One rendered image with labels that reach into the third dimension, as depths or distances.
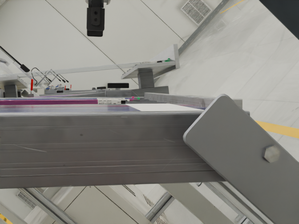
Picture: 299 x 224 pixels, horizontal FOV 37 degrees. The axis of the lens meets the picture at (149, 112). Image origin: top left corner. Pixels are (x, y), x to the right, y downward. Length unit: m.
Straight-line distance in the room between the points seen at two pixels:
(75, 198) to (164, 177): 1.50
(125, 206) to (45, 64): 6.77
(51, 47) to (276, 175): 8.22
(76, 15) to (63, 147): 8.21
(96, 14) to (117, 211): 1.20
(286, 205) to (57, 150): 0.19
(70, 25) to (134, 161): 8.19
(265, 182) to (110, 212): 1.56
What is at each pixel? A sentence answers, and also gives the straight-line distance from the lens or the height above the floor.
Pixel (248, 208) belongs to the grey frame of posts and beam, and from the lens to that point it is 1.20.
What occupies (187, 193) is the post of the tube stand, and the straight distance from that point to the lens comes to 1.35.
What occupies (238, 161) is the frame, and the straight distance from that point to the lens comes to 0.36.
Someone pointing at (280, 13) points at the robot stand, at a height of 0.60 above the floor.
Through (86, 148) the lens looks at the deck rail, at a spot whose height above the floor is 0.80.
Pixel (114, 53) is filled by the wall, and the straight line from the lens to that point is 8.51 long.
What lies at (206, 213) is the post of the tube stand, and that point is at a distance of 1.38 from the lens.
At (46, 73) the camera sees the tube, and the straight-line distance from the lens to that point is 1.20.
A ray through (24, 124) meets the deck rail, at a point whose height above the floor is 0.86.
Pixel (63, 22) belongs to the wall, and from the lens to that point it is 8.57.
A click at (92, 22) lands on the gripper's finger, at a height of 0.91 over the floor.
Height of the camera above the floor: 0.84
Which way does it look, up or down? 8 degrees down
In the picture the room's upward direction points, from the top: 48 degrees counter-clockwise
